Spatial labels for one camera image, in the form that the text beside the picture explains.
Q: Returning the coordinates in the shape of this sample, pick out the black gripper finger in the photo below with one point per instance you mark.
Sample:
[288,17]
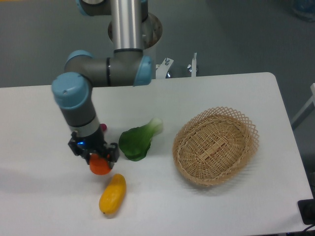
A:
[111,153]
[79,148]

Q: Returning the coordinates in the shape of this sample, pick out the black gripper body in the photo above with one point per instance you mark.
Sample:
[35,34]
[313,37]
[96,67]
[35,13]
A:
[94,142]

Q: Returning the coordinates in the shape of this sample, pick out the orange fruit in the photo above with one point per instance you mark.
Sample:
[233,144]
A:
[98,165]

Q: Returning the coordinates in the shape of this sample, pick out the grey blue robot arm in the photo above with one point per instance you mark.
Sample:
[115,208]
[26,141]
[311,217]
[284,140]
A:
[128,66]

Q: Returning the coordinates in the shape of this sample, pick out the green bok choy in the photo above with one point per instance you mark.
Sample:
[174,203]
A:
[136,142]

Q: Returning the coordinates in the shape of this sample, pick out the purple sweet potato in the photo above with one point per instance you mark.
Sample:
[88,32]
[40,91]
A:
[103,126]

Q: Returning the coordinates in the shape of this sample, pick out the yellow mango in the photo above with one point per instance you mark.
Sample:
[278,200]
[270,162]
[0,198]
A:
[113,196]

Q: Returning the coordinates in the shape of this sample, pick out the woven wicker basket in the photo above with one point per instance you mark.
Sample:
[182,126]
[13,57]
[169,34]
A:
[215,146]

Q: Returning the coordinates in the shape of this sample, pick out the black device at edge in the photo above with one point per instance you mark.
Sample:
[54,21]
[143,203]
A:
[307,211]

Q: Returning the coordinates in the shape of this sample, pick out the blue water jug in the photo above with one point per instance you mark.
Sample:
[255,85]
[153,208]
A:
[304,9]

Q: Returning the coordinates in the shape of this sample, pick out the white mounting bracket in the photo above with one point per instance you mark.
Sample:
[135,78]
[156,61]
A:
[163,69]

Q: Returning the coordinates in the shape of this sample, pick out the white metal frame right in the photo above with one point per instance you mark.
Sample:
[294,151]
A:
[305,110]

